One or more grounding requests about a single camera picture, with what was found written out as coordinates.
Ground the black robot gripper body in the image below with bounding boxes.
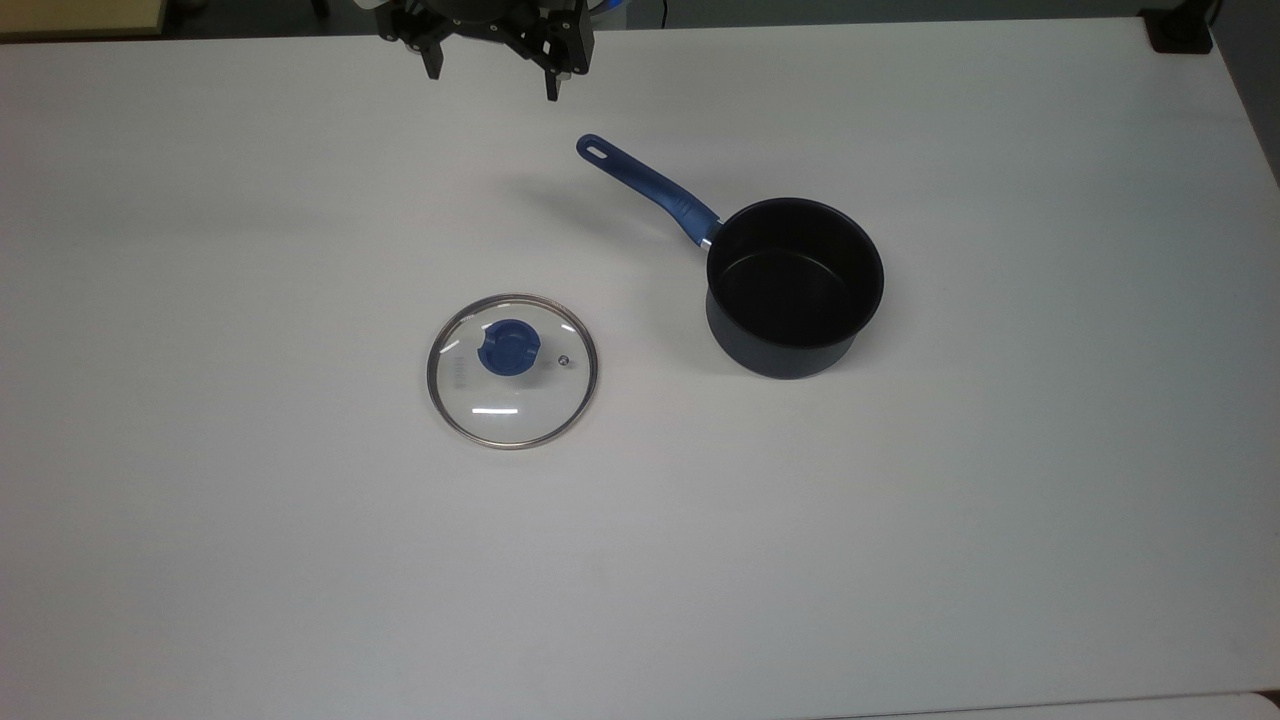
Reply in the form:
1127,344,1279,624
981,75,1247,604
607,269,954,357
375,0,563,43

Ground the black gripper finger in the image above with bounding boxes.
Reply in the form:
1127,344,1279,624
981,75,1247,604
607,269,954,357
400,20,447,81
503,5,595,103

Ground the glass lid with blue knob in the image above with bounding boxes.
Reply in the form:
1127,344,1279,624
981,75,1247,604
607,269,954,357
426,292,599,450

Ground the light wooden table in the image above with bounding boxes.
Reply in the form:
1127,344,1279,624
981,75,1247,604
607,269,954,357
0,0,167,42

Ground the black table clamp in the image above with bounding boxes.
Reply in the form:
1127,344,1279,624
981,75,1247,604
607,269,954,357
1138,0,1217,54

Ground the dark saucepan with blue handle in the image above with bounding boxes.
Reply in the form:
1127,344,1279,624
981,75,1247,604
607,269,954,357
575,133,886,382

